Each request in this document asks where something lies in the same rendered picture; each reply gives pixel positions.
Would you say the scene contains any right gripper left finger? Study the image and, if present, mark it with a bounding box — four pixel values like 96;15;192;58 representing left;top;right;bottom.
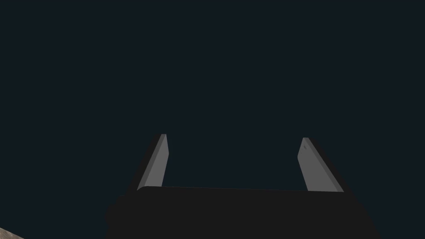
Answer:
128;133;170;196

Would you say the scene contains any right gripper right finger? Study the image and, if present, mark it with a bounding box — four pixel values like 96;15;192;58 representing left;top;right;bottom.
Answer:
297;137;352;193

